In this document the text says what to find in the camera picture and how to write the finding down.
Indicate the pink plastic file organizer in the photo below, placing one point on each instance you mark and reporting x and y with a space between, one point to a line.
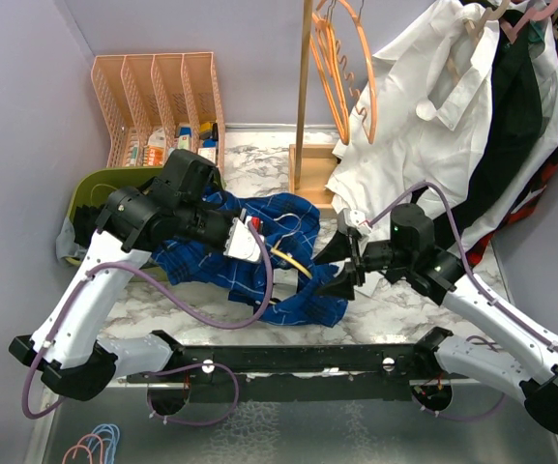
140 94

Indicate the yellow plastic hanger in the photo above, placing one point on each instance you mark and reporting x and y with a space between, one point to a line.
305 292

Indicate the white hanging shirt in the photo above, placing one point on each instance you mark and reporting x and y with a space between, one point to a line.
524 19

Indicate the black garment in basket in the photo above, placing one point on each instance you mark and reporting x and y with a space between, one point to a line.
84 223

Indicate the green laundry basket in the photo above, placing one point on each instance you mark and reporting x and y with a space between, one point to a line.
90 193

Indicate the orange plastic hanger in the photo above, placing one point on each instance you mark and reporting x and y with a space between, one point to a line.
360 90

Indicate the pink blue hangers pile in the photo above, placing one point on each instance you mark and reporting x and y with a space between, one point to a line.
98 446

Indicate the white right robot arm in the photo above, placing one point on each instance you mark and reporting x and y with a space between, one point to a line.
526 369

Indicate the orange wavy wire hanger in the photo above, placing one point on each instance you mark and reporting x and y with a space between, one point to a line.
325 48

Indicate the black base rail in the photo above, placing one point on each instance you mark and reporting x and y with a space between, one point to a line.
283 373

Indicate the black hanging garment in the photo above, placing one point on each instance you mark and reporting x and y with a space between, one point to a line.
465 116

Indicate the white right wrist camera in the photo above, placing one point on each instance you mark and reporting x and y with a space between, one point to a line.
353 221

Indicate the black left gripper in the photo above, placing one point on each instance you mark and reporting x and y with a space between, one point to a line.
229 219

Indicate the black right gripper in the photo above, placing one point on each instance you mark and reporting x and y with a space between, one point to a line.
338 248

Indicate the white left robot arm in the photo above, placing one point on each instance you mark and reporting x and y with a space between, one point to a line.
66 350

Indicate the blue plaid shirt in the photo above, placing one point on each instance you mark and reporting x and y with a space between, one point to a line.
288 222

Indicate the boxes in organizer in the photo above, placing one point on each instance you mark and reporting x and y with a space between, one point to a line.
158 149

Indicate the wooden hanger stand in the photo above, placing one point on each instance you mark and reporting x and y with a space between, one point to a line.
309 165

